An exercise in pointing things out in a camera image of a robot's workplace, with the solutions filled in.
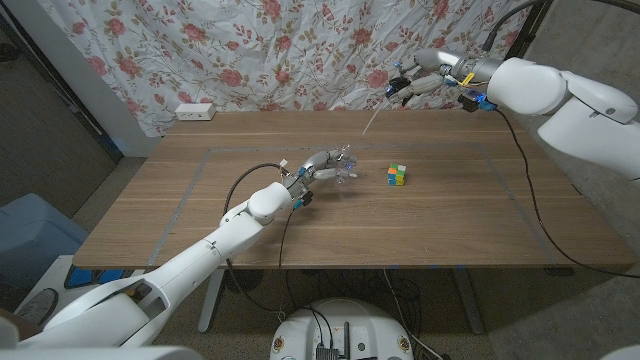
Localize white robot torso base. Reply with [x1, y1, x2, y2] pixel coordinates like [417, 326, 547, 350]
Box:
[268, 298, 415, 360]

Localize white power strip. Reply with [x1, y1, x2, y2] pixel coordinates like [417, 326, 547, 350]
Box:
[174, 102, 217, 122]

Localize black slanted wall bar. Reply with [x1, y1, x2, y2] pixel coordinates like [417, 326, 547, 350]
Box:
[0, 7, 125, 164]

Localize black trigger sprayer head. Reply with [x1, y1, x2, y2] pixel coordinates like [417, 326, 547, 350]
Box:
[360, 75, 419, 137]

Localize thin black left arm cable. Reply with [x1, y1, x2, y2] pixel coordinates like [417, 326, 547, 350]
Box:
[276, 207, 297, 314]

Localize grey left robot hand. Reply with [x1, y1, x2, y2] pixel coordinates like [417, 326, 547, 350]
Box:
[283, 148, 359, 202]

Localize white floor platform blue pads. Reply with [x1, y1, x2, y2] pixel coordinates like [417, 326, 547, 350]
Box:
[14, 254, 151, 321]

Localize multicoloured Rubik's cube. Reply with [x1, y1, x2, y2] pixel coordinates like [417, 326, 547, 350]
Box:
[386, 162, 407, 187]

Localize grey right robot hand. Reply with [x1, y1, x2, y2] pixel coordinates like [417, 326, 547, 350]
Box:
[384, 47, 504, 104]

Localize white table leg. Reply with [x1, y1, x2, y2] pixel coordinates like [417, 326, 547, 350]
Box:
[197, 268, 226, 335]
[452, 267, 485, 335]

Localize floral print backdrop cloth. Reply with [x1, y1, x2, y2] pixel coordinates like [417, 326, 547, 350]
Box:
[37, 0, 536, 139]

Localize black backdrop stand pole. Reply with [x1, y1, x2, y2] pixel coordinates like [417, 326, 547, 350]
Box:
[480, 0, 554, 110]

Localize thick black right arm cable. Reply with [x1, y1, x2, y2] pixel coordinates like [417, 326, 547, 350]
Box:
[481, 0, 640, 52]

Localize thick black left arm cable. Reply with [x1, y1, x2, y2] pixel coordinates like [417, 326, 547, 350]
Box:
[222, 162, 289, 321]

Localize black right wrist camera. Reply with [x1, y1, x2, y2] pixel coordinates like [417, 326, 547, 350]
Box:
[457, 89, 499, 114]

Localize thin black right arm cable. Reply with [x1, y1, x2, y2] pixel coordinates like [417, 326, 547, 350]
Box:
[494, 108, 640, 280]

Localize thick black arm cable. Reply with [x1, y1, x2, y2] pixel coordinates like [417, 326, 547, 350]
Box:
[481, 0, 640, 52]
[222, 162, 289, 321]

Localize clear plastic spray bottle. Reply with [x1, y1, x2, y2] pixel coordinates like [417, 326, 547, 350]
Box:
[331, 146, 359, 186]

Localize person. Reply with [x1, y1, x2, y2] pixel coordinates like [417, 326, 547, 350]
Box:
[0, 288, 60, 346]

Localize black round floor base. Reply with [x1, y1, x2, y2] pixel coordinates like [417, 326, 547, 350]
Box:
[224, 268, 265, 295]

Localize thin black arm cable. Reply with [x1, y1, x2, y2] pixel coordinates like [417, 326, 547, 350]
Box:
[494, 108, 640, 280]
[276, 207, 297, 314]

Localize blue plastic bin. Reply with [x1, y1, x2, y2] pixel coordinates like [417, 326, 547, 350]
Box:
[0, 192, 90, 296]

